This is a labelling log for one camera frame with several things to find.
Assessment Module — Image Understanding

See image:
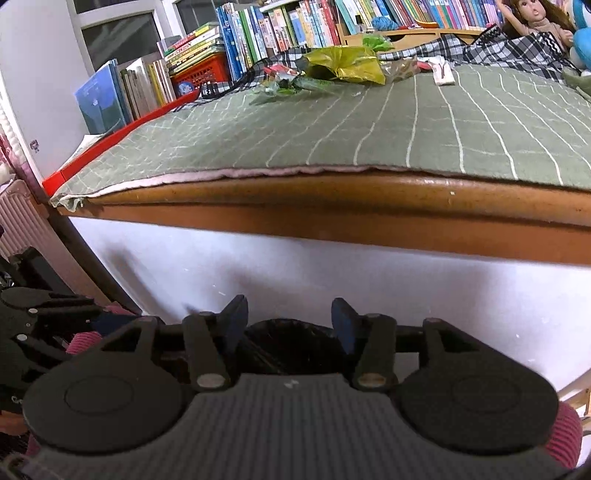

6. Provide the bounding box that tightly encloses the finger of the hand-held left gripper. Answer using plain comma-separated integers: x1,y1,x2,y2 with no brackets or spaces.
0,323,71,371
0,288,100,325

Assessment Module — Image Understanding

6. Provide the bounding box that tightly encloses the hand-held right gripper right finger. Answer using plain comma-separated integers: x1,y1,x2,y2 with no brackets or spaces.
331,298,481,392

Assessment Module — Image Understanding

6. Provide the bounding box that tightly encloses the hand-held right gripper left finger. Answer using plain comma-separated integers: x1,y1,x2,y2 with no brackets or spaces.
104,295,249,392

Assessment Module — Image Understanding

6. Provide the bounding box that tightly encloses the black trash bin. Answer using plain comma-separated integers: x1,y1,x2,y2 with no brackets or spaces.
242,318,352,377

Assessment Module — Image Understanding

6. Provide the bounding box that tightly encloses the row of worn grey books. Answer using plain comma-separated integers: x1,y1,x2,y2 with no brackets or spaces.
119,58,179,121

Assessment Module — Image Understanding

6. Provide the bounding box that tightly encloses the stack of flat picture books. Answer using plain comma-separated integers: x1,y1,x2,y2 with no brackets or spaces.
157,23,227,77

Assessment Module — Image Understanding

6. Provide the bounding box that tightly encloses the row of short upright books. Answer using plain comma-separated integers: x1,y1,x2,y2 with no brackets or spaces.
215,2,340,81

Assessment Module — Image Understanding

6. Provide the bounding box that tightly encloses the row of tall upright books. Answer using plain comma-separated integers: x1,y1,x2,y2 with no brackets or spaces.
335,0,505,35

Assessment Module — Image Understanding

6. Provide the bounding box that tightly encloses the pink ribbed knit cloth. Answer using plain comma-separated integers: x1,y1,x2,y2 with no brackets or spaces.
549,401,583,468
66,332,101,354

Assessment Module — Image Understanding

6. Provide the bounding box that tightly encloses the pink ribbed suitcase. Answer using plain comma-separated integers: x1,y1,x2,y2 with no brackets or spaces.
0,179,49,260

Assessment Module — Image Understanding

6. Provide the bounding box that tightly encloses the wooden table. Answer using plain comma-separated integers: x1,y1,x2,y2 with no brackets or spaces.
55,167,591,267

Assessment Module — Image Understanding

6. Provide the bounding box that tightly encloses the glossy paper sheet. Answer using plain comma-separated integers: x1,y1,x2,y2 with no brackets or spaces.
60,133,112,172

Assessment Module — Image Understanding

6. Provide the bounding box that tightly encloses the red tray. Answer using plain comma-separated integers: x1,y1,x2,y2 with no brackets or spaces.
41,88,202,195

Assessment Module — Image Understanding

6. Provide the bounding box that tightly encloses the green checked blanket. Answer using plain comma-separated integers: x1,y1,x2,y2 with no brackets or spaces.
48,62,591,212

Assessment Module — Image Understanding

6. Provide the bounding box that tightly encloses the large blue hardcover book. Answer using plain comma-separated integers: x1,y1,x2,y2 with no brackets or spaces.
75,62,128,136

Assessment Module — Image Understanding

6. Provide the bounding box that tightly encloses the red plastic crate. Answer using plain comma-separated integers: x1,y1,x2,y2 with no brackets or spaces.
171,52,232,96

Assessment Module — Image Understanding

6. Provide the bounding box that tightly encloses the red white wrapper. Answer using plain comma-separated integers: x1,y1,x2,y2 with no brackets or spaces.
263,64,305,82

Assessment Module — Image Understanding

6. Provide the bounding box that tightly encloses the large gold foil wrapper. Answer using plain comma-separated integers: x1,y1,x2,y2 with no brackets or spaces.
302,45,387,86

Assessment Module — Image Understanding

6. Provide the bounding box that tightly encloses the brown patterned bag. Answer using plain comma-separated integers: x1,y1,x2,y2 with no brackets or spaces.
383,58,421,85

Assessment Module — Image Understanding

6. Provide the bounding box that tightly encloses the window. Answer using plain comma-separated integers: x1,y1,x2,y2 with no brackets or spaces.
69,0,219,71

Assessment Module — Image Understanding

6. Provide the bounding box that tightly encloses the wooden drawer box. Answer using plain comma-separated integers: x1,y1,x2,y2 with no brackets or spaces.
339,28,491,48

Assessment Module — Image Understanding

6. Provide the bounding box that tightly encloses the black white plaid cloth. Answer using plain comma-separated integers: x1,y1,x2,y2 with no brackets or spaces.
198,25,579,100

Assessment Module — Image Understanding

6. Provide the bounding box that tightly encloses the green plush toy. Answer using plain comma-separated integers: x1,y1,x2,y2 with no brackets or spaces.
561,67,591,103

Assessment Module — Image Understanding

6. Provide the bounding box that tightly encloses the brown haired doll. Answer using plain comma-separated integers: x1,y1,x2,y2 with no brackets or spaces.
499,0,576,51

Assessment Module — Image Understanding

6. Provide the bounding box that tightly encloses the blue plush toy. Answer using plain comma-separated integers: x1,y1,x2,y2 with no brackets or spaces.
566,0,591,77

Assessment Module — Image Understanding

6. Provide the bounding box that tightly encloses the wooden frame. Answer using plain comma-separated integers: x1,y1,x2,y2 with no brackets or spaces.
558,377,591,418

